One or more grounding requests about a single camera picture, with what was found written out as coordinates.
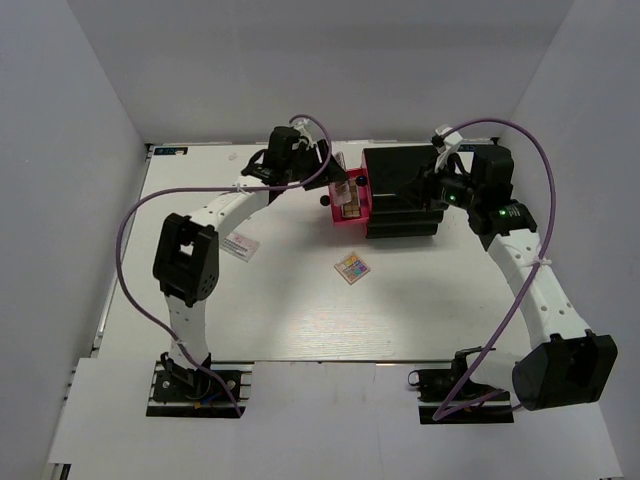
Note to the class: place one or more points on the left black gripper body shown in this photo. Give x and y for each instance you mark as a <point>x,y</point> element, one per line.
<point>306,162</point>

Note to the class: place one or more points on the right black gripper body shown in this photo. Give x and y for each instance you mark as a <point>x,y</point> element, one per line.
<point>459,191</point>

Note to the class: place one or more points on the pink nude eyeshadow palette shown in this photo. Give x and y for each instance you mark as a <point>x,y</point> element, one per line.
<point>341,189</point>

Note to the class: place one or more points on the black drawer organizer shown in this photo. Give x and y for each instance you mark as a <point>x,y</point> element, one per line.
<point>391,216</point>

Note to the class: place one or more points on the brown eyeshadow palette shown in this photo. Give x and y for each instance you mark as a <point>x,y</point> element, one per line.
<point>352,208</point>

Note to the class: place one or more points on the clear labelled makeup case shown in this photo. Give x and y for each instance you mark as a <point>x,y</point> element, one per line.
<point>239,246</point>

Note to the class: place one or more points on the colourful eyeshadow palette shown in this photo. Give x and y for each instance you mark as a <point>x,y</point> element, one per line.
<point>352,268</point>

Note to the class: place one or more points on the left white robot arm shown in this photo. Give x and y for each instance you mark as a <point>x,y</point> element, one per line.
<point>186,263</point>

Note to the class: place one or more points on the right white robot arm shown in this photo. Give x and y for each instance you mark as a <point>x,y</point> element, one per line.
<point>543,352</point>

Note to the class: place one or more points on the blue label sticker right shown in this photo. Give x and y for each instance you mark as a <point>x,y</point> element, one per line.
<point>473,147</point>

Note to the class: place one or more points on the blue label sticker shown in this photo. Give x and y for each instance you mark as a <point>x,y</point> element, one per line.
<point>170,151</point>
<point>473,147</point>

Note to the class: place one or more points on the blue label sticker left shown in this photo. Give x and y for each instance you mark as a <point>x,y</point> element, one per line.
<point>170,151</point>

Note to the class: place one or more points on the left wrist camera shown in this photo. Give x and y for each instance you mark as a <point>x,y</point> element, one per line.
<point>301,123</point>

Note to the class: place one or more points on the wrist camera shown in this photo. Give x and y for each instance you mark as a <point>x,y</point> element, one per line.
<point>447,141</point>
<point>301,123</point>

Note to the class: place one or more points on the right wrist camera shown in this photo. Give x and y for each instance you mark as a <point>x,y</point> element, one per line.
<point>447,141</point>

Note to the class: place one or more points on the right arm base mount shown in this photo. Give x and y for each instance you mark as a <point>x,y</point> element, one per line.
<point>434,384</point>

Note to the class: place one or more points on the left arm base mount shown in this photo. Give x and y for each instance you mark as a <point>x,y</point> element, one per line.
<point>179,393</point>

